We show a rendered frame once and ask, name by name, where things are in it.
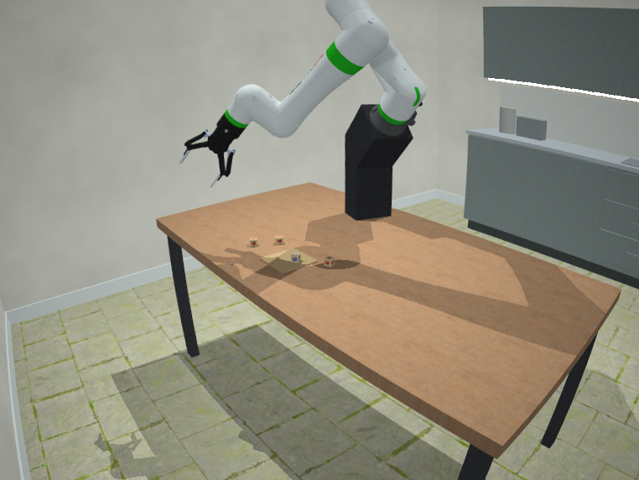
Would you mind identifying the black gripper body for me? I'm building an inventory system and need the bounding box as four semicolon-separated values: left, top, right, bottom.
208;128;234;154

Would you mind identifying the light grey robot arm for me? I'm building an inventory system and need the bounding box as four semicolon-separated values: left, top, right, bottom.
216;0;426;139

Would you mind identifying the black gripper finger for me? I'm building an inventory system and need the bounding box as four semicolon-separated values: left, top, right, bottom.
210;146;236;188
179;129;215;164

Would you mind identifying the beige square mat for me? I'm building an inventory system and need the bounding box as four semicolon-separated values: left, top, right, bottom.
260;248;318;273

